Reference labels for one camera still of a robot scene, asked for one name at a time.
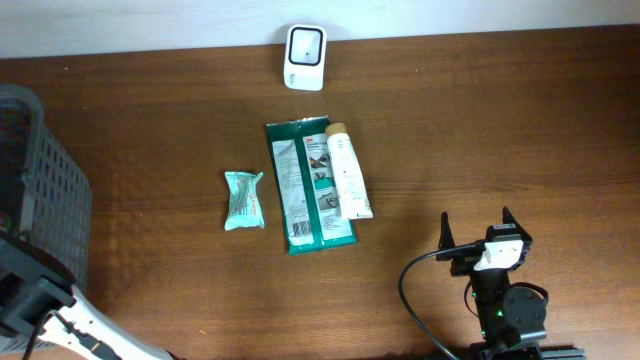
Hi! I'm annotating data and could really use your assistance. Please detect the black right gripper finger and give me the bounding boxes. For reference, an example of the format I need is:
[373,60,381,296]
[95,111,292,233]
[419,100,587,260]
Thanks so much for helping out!
[502,207,532,243]
[436,212,455,261]

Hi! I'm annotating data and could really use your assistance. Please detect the white tube with tan cap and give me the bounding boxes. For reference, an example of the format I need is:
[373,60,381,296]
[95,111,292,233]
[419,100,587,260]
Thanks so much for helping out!
[325,123,373,220]

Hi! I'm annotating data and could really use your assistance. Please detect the dark green 3M package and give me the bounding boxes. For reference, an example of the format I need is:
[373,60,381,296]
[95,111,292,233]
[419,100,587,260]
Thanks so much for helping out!
[266,116,357,255]

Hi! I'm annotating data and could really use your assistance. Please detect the mint green wipes packet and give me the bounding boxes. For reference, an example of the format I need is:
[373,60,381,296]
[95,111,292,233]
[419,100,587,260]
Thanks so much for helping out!
[224,171,265,231]

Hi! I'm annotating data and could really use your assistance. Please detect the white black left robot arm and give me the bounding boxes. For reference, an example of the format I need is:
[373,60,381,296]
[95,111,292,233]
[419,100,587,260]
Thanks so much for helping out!
[1,232,175,360]

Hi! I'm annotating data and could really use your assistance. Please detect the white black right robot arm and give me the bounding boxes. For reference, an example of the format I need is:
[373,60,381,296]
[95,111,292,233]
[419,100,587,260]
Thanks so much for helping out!
[436,208,586,360]

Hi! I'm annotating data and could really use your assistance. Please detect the white barcode scanner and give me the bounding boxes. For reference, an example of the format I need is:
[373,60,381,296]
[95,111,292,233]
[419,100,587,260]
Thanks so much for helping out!
[283,24,327,91]

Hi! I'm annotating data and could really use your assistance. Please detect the grey plastic mesh basket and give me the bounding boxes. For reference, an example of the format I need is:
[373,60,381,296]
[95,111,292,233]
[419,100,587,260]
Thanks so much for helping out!
[1,84,92,290]

